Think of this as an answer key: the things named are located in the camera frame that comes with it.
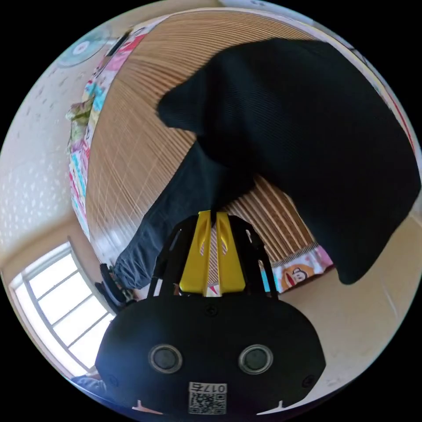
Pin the green patterned pillow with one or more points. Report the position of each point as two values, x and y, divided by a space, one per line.
79 117

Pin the electric fan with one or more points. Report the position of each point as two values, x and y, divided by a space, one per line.
80 47

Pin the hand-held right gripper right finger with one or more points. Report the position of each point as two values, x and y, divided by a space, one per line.
230 263

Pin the window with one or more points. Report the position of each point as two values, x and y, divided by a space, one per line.
62 310

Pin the black pants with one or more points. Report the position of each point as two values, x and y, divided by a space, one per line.
296 148

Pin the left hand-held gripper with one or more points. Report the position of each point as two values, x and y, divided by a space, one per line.
112 290

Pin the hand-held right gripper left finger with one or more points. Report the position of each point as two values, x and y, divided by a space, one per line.
194 263

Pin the person's body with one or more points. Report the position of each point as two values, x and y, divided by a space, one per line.
89 384

